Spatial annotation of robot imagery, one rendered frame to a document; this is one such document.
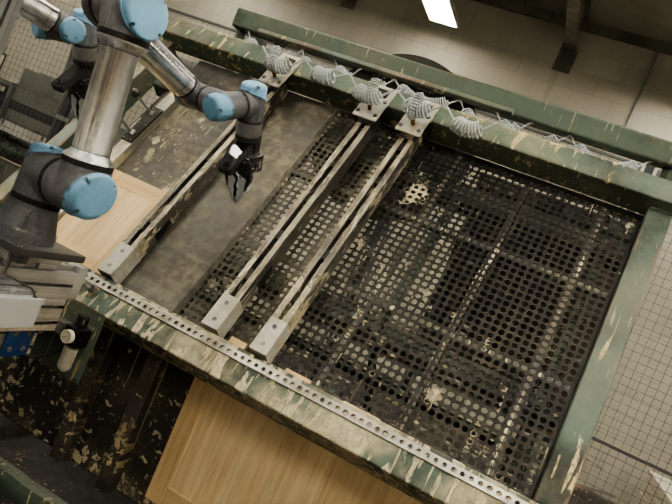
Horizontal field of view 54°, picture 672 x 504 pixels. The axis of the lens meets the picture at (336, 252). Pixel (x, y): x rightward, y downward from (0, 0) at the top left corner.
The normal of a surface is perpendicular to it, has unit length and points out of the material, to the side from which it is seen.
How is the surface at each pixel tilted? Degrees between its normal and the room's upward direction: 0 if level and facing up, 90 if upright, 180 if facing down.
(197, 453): 90
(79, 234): 57
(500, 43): 90
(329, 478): 90
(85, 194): 97
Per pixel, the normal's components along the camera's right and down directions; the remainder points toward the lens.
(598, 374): -0.06, -0.58
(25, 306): 0.87, 0.38
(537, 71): -0.30, -0.10
